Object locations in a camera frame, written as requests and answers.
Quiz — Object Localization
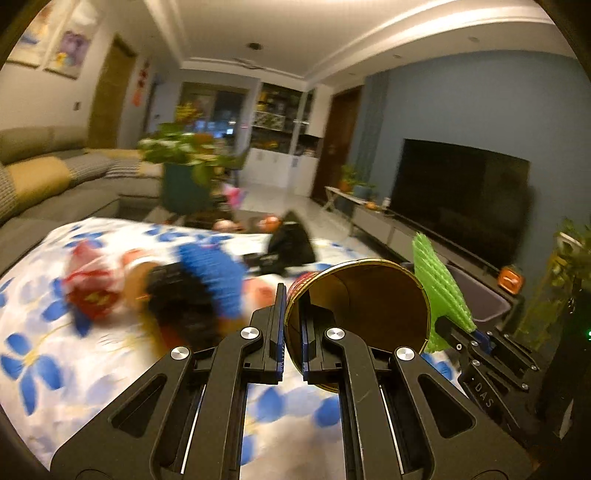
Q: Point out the black plastic bag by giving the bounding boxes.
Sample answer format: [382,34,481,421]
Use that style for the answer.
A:
[245,210,318,278]

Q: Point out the small purple painting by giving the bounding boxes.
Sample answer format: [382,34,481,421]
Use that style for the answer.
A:
[44,0,105,80]

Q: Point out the green foam net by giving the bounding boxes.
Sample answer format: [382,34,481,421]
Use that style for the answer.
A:
[412,232,476,354]

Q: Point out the grey sofa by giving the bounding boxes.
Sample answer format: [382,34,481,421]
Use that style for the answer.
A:
[0,124,168,274]

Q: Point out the orange box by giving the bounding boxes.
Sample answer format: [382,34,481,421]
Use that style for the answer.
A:
[499,265,523,295]

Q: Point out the large sailboat painting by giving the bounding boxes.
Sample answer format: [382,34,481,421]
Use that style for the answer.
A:
[7,0,70,68]

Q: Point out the black television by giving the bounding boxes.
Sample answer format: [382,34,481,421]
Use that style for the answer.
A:
[390,137,532,269]

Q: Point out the potted plant teal pot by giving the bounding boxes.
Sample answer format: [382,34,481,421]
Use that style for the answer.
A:
[137,122,243,216]

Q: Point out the grey trash bin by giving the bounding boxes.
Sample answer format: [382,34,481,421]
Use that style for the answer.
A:
[402,261,512,325]

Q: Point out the blue foam net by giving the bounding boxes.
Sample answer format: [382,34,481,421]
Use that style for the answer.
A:
[178,242,246,320]

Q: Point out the balcony window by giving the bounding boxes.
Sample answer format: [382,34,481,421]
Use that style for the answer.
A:
[180,82,257,139]

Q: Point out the grey television cabinet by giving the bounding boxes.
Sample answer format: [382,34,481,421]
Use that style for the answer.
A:
[350,203,525,296]

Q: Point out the yellow cushion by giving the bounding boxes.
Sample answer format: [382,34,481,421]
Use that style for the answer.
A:
[4,156,73,200]

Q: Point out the blue floral tablecloth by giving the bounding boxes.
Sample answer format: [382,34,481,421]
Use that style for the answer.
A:
[0,217,467,472]

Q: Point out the red wall decorations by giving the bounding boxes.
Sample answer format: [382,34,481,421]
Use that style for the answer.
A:
[134,60,151,108]

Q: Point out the dark wooden door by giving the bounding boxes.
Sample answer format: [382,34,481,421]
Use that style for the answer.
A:
[310,85,364,202]

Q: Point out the light wooden door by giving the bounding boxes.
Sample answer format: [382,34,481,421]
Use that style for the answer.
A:
[88,34,139,149]

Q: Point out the pink printed bag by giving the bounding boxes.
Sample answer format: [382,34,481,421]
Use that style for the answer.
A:
[222,185,249,209]

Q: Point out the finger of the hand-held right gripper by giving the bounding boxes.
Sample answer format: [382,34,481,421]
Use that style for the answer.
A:
[474,330,541,391]
[435,316,472,366]

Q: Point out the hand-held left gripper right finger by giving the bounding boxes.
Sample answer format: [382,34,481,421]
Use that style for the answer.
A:
[299,294,541,480]

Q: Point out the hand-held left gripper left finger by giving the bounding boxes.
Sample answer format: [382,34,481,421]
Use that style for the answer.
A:
[50,282,287,480]

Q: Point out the white side bench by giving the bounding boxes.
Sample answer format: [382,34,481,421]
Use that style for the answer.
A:
[323,185,366,214]

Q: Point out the red white wrapper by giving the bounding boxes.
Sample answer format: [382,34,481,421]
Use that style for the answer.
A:
[62,240,129,322]

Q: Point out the small potted plants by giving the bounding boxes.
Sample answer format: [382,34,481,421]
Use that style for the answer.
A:
[339,164,378,200]

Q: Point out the brown cardboard can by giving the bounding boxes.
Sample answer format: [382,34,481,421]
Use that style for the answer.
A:
[284,259,435,395]

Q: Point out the orange white paper cup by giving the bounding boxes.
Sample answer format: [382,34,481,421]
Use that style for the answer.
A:
[121,249,160,311]

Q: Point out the white display cabinet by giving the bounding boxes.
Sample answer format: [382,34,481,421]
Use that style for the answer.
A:
[240,80,324,198]

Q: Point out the tall green plant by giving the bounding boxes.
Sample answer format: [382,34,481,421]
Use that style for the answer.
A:
[512,219,591,354]

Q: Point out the large houndstooth cushion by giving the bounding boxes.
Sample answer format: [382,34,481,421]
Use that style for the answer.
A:
[0,165,18,223]

